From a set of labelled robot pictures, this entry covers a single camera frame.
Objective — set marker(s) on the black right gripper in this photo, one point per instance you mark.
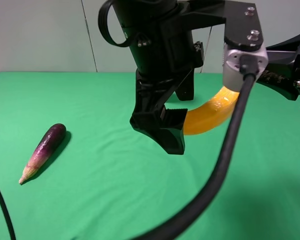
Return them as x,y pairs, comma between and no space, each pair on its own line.
284,79

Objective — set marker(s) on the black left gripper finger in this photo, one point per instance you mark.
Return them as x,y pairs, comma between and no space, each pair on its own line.
151,117

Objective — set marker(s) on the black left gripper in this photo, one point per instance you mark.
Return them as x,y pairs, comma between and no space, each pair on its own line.
165,53

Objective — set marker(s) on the yellow banana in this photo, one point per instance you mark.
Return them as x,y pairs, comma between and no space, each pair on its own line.
211,114

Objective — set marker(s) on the green table cloth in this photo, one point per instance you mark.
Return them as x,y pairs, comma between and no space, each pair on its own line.
106,181

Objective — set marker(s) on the purple eggplant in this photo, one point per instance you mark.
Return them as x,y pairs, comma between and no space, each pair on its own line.
46,147

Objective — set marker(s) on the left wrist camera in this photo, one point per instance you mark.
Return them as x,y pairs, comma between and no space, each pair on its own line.
242,36

